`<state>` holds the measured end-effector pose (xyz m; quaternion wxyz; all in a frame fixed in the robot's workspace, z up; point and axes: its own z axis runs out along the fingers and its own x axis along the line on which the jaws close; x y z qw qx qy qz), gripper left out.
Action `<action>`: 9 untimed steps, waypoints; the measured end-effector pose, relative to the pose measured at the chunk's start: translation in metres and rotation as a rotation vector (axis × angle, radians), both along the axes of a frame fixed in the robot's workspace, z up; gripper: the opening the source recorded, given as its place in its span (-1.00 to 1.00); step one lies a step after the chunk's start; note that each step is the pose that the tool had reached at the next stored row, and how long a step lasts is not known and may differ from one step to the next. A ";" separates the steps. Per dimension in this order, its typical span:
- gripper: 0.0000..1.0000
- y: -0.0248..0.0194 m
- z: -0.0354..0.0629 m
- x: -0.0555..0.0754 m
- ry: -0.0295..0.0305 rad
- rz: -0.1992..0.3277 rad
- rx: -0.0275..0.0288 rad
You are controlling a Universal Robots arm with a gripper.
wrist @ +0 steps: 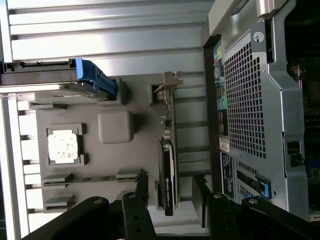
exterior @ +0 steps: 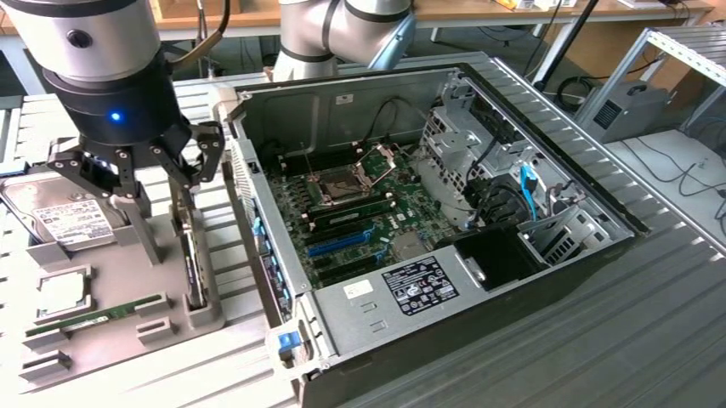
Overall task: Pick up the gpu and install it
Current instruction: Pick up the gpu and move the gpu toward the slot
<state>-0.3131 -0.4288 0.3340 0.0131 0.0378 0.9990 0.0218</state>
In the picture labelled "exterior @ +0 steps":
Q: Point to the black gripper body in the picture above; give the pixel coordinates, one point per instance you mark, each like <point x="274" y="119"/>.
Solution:
<point x="124" y="115"/>

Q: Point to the graphics card with metal bracket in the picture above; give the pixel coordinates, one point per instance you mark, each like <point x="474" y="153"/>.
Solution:
<point x="190" y="255"/>

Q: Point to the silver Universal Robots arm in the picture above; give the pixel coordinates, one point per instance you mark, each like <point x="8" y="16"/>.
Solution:
<point x="86" y="25"/>

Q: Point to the silver hard disk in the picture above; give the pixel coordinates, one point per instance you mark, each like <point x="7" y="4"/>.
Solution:
<point x="63" y="212"/>

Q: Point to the blue disk carrier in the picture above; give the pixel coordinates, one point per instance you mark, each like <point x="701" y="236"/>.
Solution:
<point x="11" y="173"/>

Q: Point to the grey parts rack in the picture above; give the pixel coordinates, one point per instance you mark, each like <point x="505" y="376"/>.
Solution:
<point x="124" y="276"/>

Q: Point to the CPU socket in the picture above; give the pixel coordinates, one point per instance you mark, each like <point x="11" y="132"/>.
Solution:
<point x="335" y="187"/>

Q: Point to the brown cardboard box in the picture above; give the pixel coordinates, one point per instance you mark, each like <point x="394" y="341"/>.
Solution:
<point x="182" y="8"/>

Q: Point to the installed RAM stick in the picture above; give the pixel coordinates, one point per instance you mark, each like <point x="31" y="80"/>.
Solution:
<point x="351" y="212"/>

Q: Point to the metal socket cover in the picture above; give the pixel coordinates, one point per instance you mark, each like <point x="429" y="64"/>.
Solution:
<point x="377" y="163"/>

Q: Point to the CPU chip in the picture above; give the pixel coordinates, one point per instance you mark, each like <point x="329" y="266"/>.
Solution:
<point x="63" y="295"/>

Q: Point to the blue expansion slot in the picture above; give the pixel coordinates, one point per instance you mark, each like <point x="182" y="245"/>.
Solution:
<point x="338" y="244"/>

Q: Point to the green RAM stick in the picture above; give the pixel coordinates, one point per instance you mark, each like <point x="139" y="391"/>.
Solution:
<point x="96" y="316"/>

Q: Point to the green motherboard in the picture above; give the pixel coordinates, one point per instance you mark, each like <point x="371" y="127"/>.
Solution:
<point x="397" y="212"/>

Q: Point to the silver chipset heatsink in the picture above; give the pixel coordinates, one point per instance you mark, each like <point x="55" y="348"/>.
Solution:
<point x="411" y="247"/>

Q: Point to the silver perforated drive cage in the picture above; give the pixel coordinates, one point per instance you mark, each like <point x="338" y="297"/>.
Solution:
<point x="454" y="149"/>

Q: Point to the blue case latch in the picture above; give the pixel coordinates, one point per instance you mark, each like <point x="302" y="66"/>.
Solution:
<point x="290" y="341"/>

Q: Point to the silver power supply with label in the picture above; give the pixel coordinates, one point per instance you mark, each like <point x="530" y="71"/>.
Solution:
<point x="351" y="323"/>

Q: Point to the open black PC case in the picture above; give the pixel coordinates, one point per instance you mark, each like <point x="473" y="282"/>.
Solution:
<point x="454" y="340"/>

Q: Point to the white boxes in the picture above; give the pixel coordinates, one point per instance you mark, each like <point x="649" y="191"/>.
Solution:
<point x="528" y="4"/>

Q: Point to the black slanted pole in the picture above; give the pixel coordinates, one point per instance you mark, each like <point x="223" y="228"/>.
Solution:
<point x="568" y="42"/>

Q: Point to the grey computer tower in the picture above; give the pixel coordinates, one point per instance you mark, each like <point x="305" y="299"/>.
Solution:
<point x="630" y="115"/>

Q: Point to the aluminium frame shelf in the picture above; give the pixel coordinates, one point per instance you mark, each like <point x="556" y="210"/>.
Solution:
<point x="686" y="42"/>

